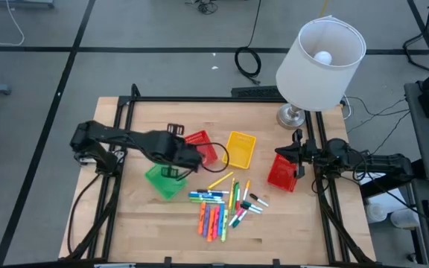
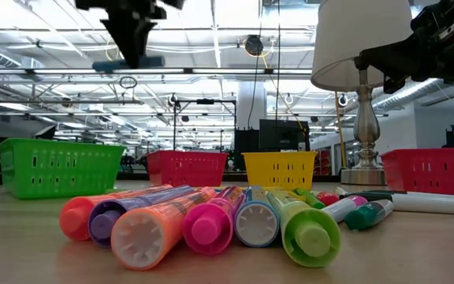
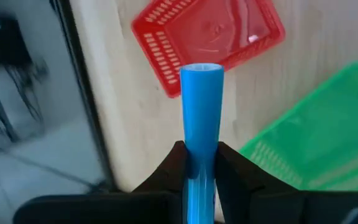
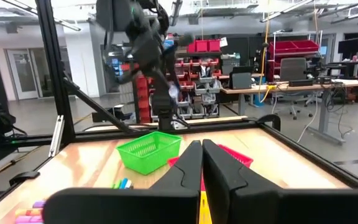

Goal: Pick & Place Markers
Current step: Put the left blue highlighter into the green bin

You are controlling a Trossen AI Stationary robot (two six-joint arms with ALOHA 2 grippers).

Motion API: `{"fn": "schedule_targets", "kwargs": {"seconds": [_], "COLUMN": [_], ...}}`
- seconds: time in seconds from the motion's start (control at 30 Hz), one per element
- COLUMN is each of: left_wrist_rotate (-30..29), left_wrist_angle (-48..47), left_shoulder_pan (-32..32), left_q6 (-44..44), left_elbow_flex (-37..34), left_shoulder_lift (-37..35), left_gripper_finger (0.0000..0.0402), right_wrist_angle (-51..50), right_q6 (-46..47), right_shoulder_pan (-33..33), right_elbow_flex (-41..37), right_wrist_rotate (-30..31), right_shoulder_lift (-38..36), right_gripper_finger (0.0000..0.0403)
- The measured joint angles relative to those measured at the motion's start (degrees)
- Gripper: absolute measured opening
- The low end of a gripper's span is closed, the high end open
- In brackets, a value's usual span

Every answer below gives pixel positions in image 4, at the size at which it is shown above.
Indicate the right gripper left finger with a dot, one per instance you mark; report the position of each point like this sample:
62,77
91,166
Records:
154,205

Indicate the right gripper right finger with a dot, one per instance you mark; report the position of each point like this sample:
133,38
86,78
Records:
259,205

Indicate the blue highlighter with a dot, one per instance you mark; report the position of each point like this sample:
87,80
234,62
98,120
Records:
123,183

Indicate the green marker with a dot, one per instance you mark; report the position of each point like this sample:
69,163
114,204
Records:
117,184

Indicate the purple highlighter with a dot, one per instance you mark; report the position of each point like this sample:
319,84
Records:
39,204

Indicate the orange highlighter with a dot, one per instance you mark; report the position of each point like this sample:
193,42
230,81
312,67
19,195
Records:
31,212

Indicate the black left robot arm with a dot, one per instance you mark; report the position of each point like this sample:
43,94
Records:
148,53

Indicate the yellow plastic basket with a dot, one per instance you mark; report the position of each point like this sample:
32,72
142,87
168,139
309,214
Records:
204,208

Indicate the red plastic basket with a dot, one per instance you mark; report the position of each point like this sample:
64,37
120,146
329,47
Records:
238,158

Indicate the green plastic basket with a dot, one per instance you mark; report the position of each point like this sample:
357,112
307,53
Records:
148,152

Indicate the black corner clamp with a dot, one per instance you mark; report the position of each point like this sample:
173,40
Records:
270,119

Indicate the black box on floor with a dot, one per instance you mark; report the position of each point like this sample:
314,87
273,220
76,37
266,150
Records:
107,114

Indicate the blue bin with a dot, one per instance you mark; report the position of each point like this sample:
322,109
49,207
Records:
258,96

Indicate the long wooden desk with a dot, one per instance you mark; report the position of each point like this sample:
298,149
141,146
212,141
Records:
291,87

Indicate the black desk monitor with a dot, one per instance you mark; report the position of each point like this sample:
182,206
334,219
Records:
241,79

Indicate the black table clamp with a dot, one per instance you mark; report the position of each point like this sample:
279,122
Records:
23,177

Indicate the parts shelf red bins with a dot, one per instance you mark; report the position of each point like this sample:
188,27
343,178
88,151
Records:
197,77

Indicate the grey office chair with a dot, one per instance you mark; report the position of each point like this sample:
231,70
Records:
292,70

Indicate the rack large red bins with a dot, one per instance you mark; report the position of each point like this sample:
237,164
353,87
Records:
291,49

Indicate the white glass door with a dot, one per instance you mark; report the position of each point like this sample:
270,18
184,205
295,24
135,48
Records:
22,74

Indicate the silver aluminium bracket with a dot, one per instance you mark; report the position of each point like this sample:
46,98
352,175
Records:
56,137

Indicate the black aluminium table frame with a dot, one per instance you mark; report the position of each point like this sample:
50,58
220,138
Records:
56,93

